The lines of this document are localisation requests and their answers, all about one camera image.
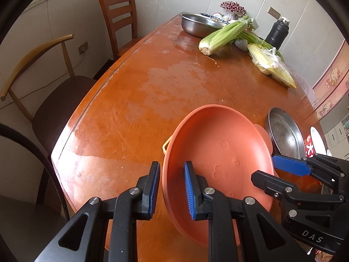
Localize celery bunch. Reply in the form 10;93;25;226
198;16;252;56

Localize pink hello kitty screen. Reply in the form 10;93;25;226
313;41;349;120

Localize white ceramic bowl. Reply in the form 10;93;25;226
310;127;327;155

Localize white storage cabinet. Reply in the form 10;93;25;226
325;115;349;160

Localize red dried flower bunch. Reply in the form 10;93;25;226
220;1;247;17

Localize red patterned bowl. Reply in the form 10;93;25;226
303;134;315;157

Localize shallow steel round pan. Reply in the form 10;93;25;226
264;107;305;159

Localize wall power outlet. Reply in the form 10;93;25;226
78;41;89;55

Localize brown slatted wooden chair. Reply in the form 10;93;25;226
98;0;141;61

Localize black cable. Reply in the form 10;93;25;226
0;123;70;223

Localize large steel mixing bowl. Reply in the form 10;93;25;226
179;12;223;38

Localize bagged yellow noodles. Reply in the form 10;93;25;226
247;44;296;89

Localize black thermos bottle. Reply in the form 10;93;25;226
265;17;290;50

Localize curved-back chair dark seat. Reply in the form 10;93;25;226
0;33;98;205

